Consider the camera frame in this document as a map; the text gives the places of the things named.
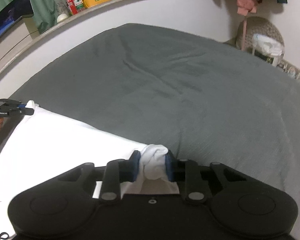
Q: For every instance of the black monitor screen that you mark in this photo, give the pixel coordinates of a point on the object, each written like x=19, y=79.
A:
x=13, y=12

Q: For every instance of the woven grey basket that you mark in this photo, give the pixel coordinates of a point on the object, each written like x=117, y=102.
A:
x=258, y=25

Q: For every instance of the pink hanging cloth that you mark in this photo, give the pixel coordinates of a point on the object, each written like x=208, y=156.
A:
x=244, y=7

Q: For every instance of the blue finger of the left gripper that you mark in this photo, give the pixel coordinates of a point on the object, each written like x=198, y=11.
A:
x=24, y=110

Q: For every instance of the white garment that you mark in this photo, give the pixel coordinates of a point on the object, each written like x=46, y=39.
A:
x=46, y=144

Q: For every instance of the white round object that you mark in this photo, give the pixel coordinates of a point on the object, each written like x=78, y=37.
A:
x=61, y=18

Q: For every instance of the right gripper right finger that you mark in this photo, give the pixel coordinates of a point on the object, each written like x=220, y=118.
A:
x=187, y=175

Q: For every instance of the grey bed sheet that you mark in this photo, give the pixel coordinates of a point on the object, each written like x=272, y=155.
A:
x=203, y=99

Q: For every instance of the white plastic bag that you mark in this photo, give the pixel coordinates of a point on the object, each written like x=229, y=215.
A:
x=267, y=46

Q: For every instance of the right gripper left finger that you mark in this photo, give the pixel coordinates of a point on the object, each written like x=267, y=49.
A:
x=117, y=172

